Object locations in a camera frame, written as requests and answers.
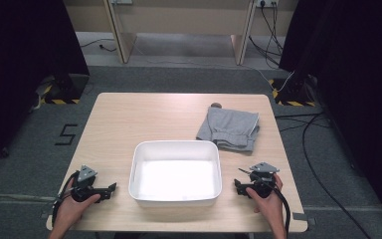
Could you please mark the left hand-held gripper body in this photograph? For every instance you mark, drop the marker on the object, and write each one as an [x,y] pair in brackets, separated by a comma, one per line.
[83,191]

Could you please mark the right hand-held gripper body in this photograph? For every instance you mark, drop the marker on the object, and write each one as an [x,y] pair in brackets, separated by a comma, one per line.
[262,182]

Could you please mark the grey pants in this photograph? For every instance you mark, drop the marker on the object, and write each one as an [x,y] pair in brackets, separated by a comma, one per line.
[229,127]

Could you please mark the white plastic bin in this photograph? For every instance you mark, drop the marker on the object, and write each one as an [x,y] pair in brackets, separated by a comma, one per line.
[175,172]

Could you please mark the person's left hand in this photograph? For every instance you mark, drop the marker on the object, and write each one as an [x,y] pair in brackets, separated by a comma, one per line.
[73,209]

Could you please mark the person's right hand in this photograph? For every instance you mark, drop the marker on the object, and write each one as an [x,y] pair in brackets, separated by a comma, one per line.
[272,207]

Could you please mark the black floor tape strip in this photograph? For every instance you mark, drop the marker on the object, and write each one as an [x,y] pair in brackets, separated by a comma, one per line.
[46,214]
[303,217]

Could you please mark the black stand base striped tape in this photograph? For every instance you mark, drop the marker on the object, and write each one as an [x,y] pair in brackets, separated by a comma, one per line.
[71,89]
[295,91]

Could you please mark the dark curtain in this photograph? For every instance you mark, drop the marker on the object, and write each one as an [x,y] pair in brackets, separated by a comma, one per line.
[20,66]
[354,66]

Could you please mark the light wooden desk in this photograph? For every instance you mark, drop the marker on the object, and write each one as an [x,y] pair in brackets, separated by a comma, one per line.
[179,20]

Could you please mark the white wall socket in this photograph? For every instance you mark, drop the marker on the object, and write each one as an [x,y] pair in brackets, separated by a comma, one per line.
[267,2]

